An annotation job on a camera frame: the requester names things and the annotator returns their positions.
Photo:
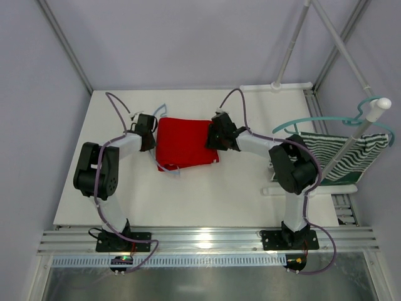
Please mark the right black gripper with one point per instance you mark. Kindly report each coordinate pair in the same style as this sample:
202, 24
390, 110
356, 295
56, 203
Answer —
213, 136

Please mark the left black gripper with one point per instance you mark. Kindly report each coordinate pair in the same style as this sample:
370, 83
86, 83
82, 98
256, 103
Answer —
150, 138

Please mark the red trousers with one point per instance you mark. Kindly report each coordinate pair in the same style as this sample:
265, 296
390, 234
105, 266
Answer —
192, 135

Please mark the light blue hanger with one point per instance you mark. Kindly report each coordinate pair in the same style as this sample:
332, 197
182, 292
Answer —
166, 155

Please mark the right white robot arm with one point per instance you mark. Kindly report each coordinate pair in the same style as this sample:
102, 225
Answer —
295, 172

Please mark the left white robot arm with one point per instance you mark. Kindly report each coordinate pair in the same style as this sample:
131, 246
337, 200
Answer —
96, 177

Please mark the teal hanger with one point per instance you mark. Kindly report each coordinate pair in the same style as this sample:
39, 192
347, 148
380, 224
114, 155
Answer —
378, 105

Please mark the green white striped garment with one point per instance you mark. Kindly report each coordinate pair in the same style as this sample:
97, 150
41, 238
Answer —
354, 163

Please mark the white clothes rack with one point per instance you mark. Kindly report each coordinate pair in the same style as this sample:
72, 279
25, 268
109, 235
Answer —
365, 66

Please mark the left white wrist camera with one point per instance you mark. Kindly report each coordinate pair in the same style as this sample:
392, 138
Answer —
133, 116

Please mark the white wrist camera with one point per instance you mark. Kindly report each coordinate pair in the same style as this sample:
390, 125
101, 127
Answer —
133, 116
220, 111

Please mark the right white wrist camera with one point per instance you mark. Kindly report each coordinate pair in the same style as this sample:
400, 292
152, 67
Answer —
220, 111

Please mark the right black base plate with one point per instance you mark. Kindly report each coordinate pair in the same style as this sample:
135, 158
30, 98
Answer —
277, 240

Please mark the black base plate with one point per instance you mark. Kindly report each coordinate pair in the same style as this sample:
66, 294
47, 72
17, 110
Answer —
111, 243
277, 240

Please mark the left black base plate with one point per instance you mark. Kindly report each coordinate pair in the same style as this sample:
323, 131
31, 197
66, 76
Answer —
111, 243

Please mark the slotted cable duct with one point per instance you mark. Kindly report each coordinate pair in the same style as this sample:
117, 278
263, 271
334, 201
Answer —
159, 261

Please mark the aluminium mounting rail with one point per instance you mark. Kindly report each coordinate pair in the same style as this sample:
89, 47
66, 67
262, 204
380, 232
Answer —
76, 240

